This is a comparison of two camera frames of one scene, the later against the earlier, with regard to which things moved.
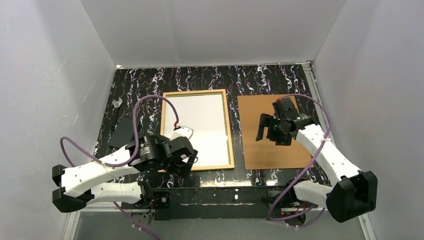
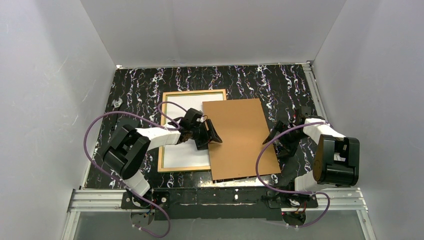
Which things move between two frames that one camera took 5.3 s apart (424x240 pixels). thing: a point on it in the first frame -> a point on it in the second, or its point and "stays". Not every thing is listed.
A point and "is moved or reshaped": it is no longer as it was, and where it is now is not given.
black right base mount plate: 289,200 stays
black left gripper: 183,158 -> 202,133
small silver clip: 116,104 stays
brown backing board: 263,154 is moved or reshaped
